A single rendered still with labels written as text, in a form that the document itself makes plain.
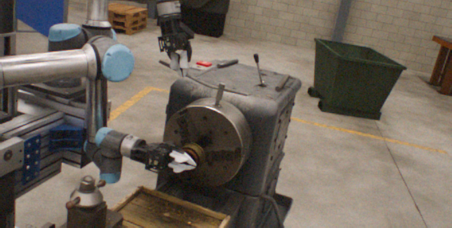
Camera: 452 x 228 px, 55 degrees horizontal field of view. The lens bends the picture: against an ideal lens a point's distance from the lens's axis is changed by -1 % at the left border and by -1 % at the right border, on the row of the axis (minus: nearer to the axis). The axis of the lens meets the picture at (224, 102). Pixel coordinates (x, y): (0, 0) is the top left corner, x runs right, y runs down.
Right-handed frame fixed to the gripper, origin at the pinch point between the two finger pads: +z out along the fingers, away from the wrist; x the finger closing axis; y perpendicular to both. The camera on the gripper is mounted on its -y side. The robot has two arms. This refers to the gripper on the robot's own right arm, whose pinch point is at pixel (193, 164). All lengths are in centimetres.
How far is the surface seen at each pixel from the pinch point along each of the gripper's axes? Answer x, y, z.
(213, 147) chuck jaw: 2.4, -11.8, 2.0
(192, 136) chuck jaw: 5.2, -9.7, -5.6
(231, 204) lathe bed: -22.0, -20.4, 10.3
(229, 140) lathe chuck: 5.4, -15.1, 6.1
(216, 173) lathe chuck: -8.5, -15.0, 3.9
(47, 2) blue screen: -34, -390, -410
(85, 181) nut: 9.4, 43.3, -10.5
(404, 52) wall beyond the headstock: -75, -1049, 116
